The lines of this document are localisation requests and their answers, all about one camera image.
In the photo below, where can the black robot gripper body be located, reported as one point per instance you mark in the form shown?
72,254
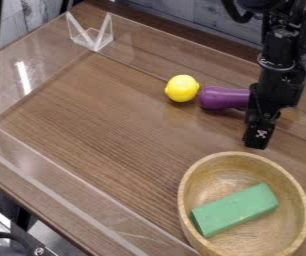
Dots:
276,91

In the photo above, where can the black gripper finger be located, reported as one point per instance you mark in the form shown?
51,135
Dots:
259,130

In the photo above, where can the purple toy eggplant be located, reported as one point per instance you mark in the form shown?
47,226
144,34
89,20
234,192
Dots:
218,98

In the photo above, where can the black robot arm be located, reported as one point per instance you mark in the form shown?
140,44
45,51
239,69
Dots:
283,27

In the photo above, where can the brown wooden bowl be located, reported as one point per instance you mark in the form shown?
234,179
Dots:
276,233

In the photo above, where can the yellow toy lemon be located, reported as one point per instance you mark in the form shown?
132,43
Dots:
182,88

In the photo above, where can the green rectangular block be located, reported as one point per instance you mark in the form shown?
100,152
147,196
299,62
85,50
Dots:
234,210

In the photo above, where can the clear acrylic tray walls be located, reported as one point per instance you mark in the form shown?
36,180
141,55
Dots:
95,145

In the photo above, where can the clear acrylic corner bracket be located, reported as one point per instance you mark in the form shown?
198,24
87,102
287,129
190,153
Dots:
91,38

